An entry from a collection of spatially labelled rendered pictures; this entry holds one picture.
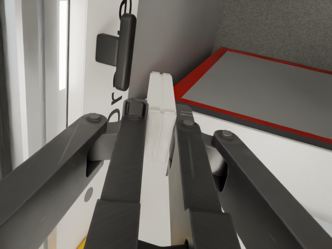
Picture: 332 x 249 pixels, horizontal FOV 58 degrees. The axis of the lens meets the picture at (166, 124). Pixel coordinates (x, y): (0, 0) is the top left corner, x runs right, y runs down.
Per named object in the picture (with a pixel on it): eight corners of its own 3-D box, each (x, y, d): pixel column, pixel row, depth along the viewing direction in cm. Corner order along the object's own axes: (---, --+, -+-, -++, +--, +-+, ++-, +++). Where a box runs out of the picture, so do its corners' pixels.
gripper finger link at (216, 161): (175, 143, 14) (238, 151, 14) (171, 102, 18) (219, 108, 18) (170, 170, 14) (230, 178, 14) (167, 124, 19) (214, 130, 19)
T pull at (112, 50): (138, 14, 28) (132, 15, 27) (129, 90, 31) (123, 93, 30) (103, 7, 29) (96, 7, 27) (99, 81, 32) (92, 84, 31)
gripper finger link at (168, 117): (162, 112, 15) (177, 114, 15) (161, 72, 21) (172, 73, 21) (153, 163, 16) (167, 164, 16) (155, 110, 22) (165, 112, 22)
